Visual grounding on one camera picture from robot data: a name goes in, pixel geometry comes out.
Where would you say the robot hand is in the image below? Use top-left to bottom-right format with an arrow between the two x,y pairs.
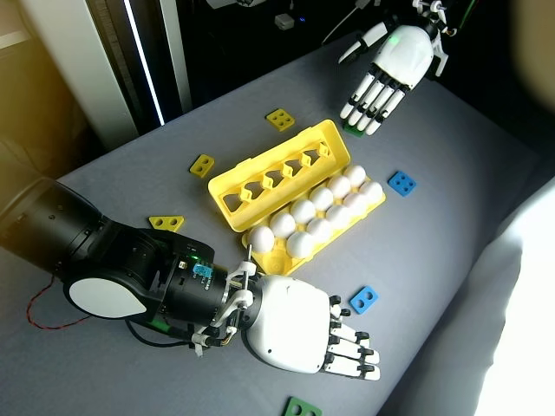
337,19 -> 436,136
240,273 -> 382,382

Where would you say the yellow egg carton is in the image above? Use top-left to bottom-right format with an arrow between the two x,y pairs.
206,120 -> 387,277

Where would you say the blue two-hole block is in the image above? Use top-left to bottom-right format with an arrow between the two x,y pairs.
349,284 -> 380,315

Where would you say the blue four-hole square block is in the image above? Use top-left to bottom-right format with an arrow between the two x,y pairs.
387,170 -> 418,198

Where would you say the blurred tan object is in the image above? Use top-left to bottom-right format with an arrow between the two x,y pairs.
506,0 -> 555,114

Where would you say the grey table cloth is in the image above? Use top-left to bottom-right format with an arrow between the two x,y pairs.
0,30 -> 547,416

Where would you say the yellow four-hole square block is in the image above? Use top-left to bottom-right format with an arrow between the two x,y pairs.
264,108 -> 297,133

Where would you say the yellow triangle block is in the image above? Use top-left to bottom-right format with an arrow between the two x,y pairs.
148,214 -> 186,233

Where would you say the yellow two-hole block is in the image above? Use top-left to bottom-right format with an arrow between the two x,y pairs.
188,153 -> 216,179

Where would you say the white fabric sheet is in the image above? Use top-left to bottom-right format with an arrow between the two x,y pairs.
375,175 -> 555,416

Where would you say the white light strip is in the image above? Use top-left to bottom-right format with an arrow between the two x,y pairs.
122,0 -> 167,127

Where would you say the white pillar panel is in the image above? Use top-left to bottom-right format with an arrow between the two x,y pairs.
19,0 -> 140,151

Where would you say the thin white cable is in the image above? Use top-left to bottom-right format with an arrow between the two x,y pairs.
321,0 -> 369,46

